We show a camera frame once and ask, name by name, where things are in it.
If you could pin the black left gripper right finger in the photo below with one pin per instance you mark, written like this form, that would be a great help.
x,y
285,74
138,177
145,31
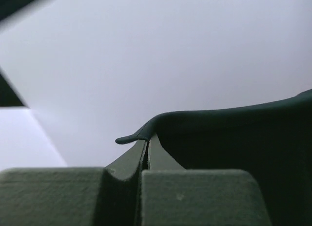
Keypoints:
x,y
174,196

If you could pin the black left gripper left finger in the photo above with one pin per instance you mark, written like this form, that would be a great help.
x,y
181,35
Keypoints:
x,y
96,196

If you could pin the black t shirt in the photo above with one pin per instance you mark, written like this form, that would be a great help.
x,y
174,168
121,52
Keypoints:
x,y
271,141

